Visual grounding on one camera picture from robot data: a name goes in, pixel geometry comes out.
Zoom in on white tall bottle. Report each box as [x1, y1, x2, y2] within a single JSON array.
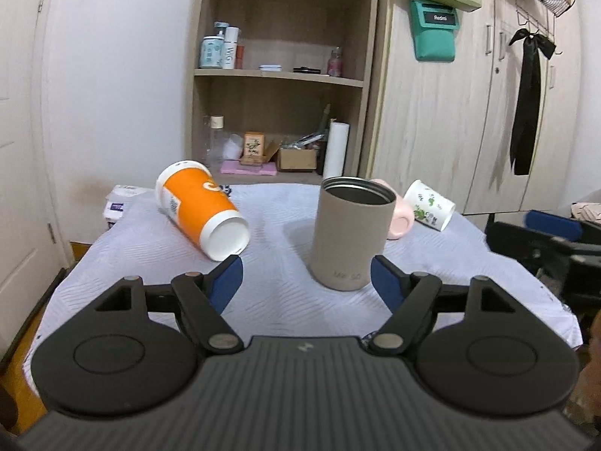
[[222, 27, 240, 70]]

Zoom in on white floral cup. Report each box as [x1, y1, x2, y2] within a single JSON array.
[[404, 179, 456, 232]]

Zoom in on orange paper cup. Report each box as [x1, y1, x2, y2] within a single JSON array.
[[155, 160, 251, 261]]

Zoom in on beige floral box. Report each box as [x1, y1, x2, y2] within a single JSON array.
[[240, 131, 267, 166]]

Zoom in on clear plastic bottle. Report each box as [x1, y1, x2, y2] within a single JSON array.
[[203, 115, 225, 171]]

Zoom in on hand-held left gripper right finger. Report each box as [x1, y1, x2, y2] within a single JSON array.
[[362, 254, 517, 356]]

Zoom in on white pump bottle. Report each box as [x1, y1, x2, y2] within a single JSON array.
[[199, 21, 225, 69]]

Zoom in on white paper roll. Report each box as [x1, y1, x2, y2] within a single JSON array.
[[322, 121, 351, 180]]

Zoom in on white tissue pack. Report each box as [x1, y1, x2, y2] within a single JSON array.
[[103, 185, 152, 232]]

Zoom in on wooden bookshelf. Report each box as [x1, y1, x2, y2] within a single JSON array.
[[185, 0, 382, 186]]

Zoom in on pink cup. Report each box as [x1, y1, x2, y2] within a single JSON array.
[[369, 179, 415, 240]]

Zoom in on teal box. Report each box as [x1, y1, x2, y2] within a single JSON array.
[[409, 0, 459, 62]]

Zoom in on white door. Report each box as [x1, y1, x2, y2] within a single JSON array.
[[0, 0, 64, 334]]

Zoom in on beige metal-lined cup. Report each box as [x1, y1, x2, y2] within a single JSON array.
[[308, 176, 399, 292]]

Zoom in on wooden wardrobe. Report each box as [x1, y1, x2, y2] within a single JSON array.
[[368, 0, 585, 217]]

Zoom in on pink flat box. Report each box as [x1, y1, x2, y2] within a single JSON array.
[[220, 159, 279, 178]]

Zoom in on dark green bottle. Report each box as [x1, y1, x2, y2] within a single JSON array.
[[316, 103, 332, 176]]

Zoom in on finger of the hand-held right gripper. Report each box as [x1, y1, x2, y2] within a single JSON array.
[[524, 209, 601, 245], [485, 221, 571, 277]]

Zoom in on patterned cloth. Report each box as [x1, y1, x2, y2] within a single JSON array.
[[570, 201, 601, 224]]

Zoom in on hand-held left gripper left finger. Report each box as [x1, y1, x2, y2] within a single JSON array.
[[95, 254, 245, 356]]

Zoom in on small cardboard box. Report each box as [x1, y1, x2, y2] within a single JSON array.
[[276, 147, 318, 172]]

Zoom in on black ribbon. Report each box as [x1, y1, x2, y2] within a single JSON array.
[[508, 27, 558, 176]]

